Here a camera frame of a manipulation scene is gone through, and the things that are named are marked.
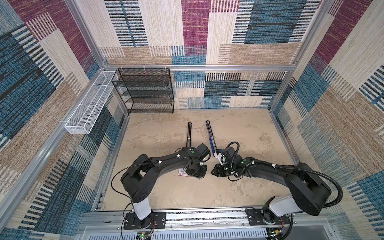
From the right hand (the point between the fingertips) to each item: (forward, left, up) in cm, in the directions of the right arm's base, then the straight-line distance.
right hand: (214, 174), depth 86 cm
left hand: (0, +6, +1) cm, 6 cm away
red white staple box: (-4, +17, +16) cm, 23 cm away
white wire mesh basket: (+31, +76, +17) cm, 84 cm away
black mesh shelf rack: (+58, +45, +15) cm, 75 cm away
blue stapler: (+25, -1, -1) cm, 25 cm away
